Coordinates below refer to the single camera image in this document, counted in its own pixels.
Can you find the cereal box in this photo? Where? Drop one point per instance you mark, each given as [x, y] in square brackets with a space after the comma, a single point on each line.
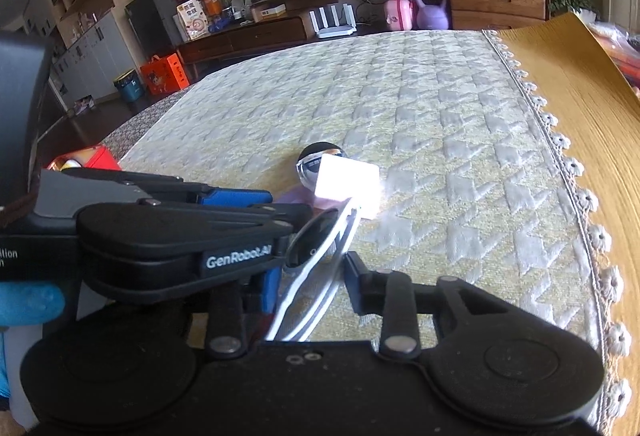
[192, 19]

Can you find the white yellow quilted blanket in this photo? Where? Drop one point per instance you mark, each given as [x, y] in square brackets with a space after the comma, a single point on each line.
[400, 141]

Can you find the white-framed sunglasses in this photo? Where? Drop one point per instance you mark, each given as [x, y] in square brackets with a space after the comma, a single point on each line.
[307, 243]

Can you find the stack of books in plastic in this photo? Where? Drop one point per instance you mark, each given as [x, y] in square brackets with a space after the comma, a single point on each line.
[620, 46]

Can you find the white shiny box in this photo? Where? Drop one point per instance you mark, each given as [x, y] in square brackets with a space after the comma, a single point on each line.
[347, 186]

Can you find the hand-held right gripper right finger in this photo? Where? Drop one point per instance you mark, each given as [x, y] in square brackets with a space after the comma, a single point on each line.
[350, 276]

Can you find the black mini fridge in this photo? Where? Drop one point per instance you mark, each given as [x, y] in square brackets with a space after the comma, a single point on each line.
[155, 16]

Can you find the flat cardboard box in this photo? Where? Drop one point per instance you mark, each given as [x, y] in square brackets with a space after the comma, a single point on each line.
[267, 11]

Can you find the orange gift box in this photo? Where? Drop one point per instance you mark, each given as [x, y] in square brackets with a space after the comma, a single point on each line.
[162, 76]

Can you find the pink toy suitcase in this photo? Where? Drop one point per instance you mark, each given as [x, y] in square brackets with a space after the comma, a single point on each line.
[398, 11]

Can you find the red box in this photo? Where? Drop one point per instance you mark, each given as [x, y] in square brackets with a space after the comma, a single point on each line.
[87, 159]

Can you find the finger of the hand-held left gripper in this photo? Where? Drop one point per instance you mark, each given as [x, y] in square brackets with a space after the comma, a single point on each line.
[240, 197]
[200, 226]

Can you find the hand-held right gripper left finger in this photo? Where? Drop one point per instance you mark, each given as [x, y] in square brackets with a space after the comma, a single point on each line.
[272, 288]

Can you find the black round glossy object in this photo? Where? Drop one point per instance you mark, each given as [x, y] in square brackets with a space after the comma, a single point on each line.
[320, 152]

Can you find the person's left hand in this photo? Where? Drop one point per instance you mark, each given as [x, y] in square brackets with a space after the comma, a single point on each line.
[25, 303]

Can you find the purple kettlebell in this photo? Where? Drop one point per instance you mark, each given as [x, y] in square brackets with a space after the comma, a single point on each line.
[432, 11]

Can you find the white router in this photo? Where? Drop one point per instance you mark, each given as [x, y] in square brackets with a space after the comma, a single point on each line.
[332, 21]

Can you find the teal bucket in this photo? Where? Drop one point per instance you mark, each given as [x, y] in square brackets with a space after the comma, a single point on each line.
[129, 86]

